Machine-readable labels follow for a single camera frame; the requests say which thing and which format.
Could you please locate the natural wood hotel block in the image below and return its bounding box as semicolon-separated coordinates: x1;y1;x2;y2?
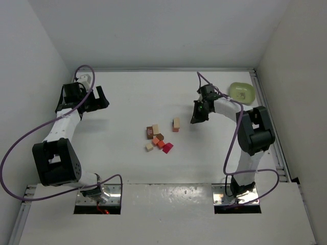
173;117;180;129

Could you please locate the green plastic bowl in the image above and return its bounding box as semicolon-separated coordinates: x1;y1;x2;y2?
228;82;255;105

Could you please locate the brown cube block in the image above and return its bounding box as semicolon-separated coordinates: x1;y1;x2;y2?
156;133;164;141

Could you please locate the magenta roof block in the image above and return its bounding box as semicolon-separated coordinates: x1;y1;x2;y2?
162;143;173;154

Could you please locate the red-orange cube block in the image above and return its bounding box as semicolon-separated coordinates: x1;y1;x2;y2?
157;140;166;149

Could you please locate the salmon cube block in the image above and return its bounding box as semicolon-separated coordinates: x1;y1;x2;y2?
152;137;160;145

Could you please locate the brown printed rectangular block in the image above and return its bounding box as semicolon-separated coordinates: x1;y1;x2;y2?
146;127;154;140

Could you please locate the natural wood cube block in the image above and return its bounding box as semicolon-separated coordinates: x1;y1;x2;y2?
145;143;153;152

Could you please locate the natural wood long block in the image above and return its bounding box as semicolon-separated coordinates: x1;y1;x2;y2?
152;124;160;135

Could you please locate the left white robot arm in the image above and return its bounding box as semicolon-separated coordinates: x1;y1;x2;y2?
32;82;109;200

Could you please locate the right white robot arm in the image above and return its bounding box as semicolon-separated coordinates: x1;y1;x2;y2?
191;85;275;198

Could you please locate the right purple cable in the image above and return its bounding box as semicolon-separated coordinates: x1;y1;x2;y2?
196;71;281;206

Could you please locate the purple cable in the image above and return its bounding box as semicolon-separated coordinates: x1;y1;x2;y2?
0;65;123;201
196;71;281;206

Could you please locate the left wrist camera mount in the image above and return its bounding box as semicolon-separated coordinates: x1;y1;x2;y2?
77;74;92;92

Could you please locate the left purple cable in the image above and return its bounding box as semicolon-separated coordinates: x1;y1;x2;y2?
0;65;123;201

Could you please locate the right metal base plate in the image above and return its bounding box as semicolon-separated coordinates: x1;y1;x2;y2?
212;184;260;205

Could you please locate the metal base plate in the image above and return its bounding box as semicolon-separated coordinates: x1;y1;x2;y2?
212;184;260;205
75;184;122;206

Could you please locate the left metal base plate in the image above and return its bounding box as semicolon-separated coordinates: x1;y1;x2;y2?
75;184;122;206

